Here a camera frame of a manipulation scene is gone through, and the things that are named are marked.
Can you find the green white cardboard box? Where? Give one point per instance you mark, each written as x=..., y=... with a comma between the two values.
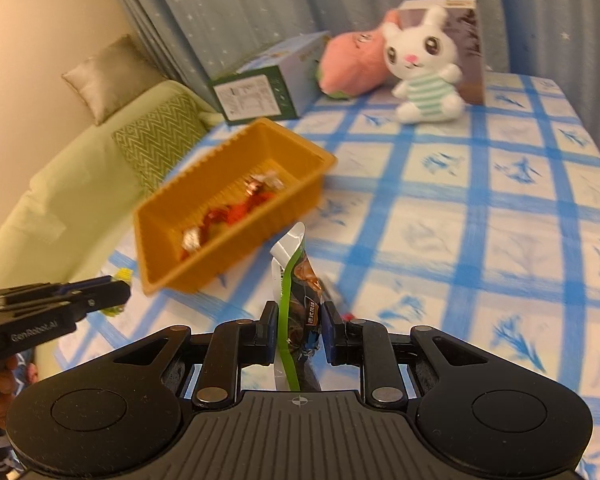
x=278, y=83

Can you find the white brown paper box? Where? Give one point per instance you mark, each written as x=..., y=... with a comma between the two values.
x=464, y=27

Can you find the green long snack packet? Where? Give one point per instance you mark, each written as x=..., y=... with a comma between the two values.
x=299, y=295

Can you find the white bunny plush toy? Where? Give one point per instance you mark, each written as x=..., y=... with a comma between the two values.
x=423, y=58

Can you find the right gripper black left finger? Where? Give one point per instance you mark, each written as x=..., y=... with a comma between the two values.
x=232, y=346

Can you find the pink peach plush toy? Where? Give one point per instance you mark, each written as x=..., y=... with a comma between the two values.
x=353, y=63

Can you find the red white candy packet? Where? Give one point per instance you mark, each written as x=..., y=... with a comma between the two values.
x=191, y=242

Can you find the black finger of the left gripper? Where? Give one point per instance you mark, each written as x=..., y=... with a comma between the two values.
x=53, y=288
x=91, y=298

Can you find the person's left hand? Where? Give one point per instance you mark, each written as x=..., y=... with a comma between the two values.
x=16, y=373

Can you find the orange plastic tray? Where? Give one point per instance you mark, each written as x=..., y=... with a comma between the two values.
x=227, y=204

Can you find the large red snack packet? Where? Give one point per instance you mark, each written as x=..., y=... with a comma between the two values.
x=233, y=213

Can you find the blue checkered tablecloth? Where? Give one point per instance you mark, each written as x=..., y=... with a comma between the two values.
x=487, y=228

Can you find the green sofa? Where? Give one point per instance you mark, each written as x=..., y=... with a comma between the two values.
x=80, y=204

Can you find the green zigzag pillow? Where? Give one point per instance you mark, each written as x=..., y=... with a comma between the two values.
x=154, y=143

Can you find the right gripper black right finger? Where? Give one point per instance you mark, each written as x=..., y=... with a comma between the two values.
x=366, y=345

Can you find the beige satin pillow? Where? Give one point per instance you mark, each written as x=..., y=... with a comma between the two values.
x=115, y=76

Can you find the brown red candy wrapper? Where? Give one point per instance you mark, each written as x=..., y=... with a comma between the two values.
x=268, y=181

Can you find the green candy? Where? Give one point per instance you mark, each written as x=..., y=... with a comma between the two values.
x=120, y=294

